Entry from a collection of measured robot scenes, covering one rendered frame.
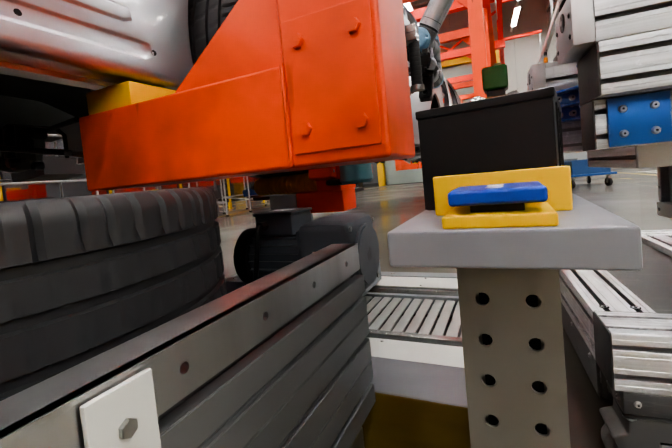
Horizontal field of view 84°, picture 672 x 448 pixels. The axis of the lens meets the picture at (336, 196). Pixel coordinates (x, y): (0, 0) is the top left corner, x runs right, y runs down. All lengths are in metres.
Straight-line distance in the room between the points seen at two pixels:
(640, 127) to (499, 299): 0.48
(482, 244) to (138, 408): 0.26
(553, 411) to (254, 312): 0.33
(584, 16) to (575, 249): 0.56
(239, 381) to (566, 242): 0.29
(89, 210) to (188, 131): 0.36
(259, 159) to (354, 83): 0.20
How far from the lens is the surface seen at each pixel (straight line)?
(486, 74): 0.70
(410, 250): 0.31
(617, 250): 0.31
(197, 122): 0.71
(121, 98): 0.88
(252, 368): 0.39
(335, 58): 0.56
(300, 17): 0.61
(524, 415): 0.51
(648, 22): 0.82
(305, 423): 0.49
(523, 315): 0.46
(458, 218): 0.30
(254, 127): 0.63
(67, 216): 0.39
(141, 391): 0.29
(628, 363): 0.74
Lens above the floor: 0.50
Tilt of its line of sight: 3 degrees down
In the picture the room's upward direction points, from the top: 6 degrees counter-clockwise
